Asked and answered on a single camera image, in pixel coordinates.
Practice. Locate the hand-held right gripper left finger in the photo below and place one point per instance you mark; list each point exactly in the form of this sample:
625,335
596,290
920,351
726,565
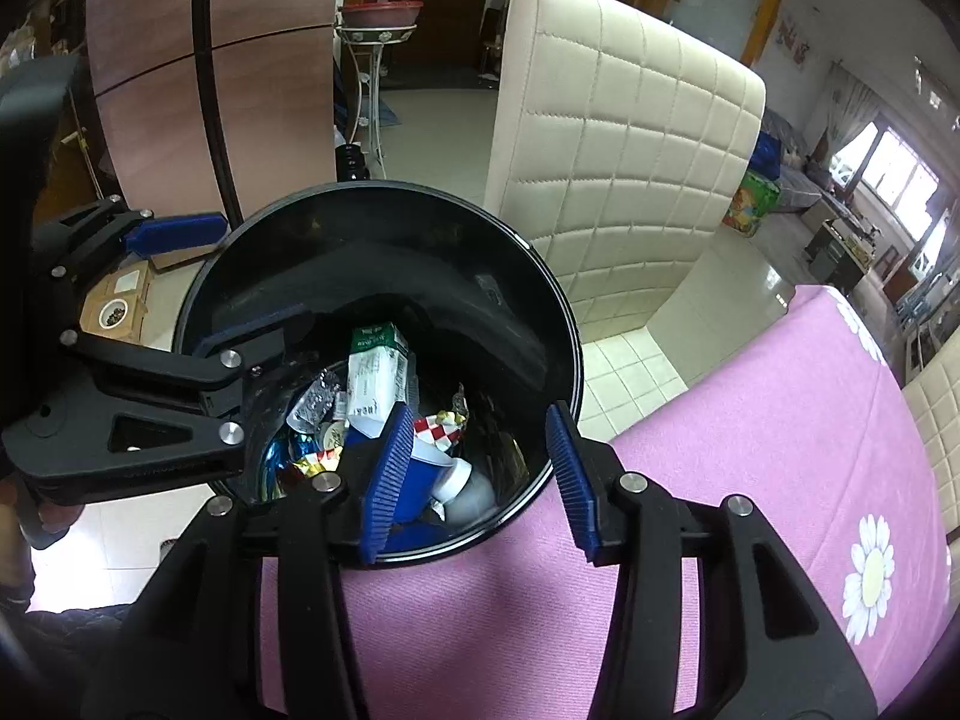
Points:
390,487

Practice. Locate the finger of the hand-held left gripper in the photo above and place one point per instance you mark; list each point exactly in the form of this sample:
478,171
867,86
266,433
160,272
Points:
180,234
247,334

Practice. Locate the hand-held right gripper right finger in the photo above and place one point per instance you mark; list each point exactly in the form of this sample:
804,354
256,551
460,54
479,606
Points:
574,487

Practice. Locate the blue paper cup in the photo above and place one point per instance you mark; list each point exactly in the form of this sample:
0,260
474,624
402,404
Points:
420,487

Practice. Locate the red yellow patterned snack wrapper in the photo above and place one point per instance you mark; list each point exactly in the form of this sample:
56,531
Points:
439,431

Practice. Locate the silver blister pack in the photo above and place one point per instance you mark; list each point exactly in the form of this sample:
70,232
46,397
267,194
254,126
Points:
315,401

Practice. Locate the blue foil wrapper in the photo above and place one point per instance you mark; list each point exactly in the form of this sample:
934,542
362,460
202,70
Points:
289,457

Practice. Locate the green and white milk carton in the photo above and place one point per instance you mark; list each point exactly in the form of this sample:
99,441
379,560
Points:
375,375

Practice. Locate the black trash bin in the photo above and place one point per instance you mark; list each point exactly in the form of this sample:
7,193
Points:
465,262

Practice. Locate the person's left hand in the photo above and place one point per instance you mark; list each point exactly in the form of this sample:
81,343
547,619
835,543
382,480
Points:
60,519

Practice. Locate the labelled brown cardboard box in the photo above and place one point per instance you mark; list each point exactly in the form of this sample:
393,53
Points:
127,315

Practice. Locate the pink floral tablecloth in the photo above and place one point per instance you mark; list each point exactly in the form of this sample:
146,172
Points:
712,502

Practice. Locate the brown wood-grain cabinet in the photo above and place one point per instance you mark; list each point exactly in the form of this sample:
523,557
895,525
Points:
150,15

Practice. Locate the white metal stand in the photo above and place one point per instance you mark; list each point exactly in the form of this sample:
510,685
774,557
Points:
375,35

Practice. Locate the red plastic basin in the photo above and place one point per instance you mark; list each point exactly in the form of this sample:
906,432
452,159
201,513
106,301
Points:
382,15

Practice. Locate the cream quilted dining chair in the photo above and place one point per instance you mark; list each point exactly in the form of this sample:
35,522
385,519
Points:
937,420
622,165

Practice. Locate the dark quilted cloth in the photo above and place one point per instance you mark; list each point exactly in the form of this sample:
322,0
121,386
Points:
90,630

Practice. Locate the green printed bag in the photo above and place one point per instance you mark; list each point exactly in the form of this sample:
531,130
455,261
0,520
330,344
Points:
750,202

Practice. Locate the glass coffee table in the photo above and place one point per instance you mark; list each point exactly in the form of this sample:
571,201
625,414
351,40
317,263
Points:
832,251

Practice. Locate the blue shopping bag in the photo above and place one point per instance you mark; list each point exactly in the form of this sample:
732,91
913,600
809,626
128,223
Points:
766,157

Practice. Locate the grey sofa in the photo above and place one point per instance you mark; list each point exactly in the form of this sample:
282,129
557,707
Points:
802,180

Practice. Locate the barred window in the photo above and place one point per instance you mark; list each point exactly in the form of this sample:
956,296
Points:
900,165

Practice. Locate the patterned curtain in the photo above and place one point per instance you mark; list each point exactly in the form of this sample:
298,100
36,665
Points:
851,112

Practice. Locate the wooden pillar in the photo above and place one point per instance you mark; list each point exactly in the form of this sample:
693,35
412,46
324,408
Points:
769,0

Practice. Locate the red wall pictures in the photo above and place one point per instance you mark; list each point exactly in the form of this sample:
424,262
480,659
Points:
795,41

